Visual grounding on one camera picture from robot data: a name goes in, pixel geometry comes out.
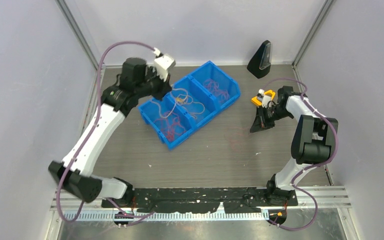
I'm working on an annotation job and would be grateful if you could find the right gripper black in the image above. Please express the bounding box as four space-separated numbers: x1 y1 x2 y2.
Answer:
250 104 293 133

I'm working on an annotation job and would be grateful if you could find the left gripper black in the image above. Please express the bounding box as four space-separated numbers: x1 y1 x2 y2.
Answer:
135 66 172 102

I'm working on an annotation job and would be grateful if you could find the pink cable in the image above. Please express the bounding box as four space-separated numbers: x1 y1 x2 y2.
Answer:
203 77 251 152

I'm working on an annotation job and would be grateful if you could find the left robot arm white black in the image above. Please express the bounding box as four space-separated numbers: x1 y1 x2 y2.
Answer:
48 55 176 207

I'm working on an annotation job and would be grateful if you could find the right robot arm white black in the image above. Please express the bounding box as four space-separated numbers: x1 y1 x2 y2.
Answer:
249 86 338 205

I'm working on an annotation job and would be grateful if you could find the yellow triangular plastic piece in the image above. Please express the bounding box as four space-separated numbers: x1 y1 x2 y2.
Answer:
250 89 276 107

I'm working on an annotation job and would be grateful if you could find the blue three-compartment plastic bin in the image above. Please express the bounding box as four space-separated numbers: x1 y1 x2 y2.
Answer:
138 61 241 150

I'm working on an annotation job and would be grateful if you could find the black wedge-shaped stand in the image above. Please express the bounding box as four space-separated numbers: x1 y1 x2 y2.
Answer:
246 40 272 79

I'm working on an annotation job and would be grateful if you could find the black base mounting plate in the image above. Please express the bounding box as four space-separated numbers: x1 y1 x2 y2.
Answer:
101 187 298 214

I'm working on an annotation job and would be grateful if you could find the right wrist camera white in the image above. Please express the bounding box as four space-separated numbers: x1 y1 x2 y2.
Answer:
257 89 272 107

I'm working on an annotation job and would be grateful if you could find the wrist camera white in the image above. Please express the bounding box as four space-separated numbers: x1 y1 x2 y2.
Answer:
257 89 272 107
153 47 176 82

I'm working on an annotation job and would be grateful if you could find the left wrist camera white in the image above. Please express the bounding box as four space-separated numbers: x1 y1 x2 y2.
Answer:
153 47 176 82

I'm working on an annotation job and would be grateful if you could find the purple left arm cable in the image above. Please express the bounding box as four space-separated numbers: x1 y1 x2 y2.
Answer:
55 41 161 226

